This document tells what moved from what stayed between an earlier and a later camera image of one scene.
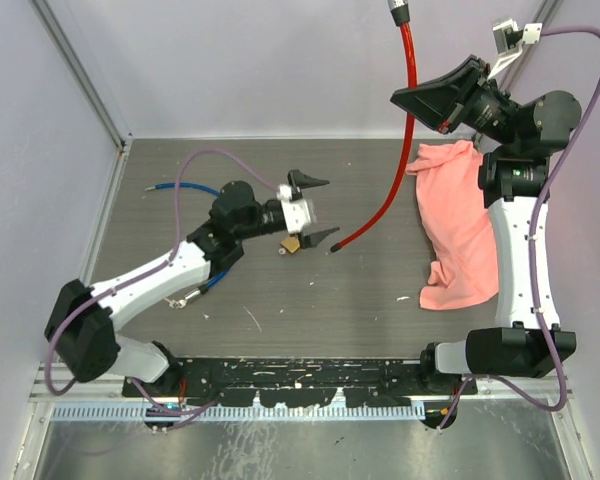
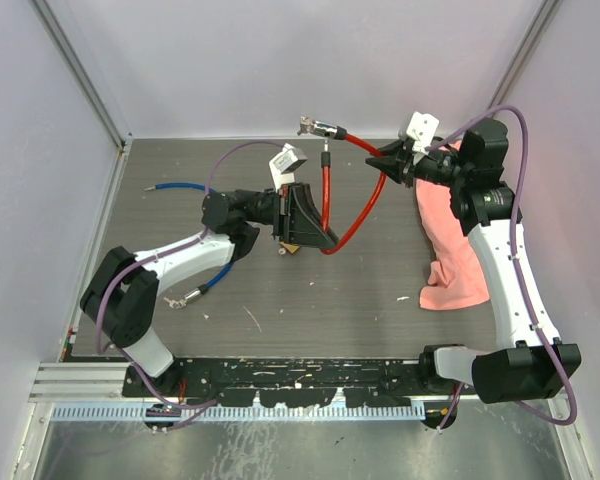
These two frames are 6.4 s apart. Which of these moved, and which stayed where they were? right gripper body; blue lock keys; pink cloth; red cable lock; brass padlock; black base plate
Moved: right gripper body; red cable lock
Stayed: brass padlock; blue lock keys; pink cloth; black base plate
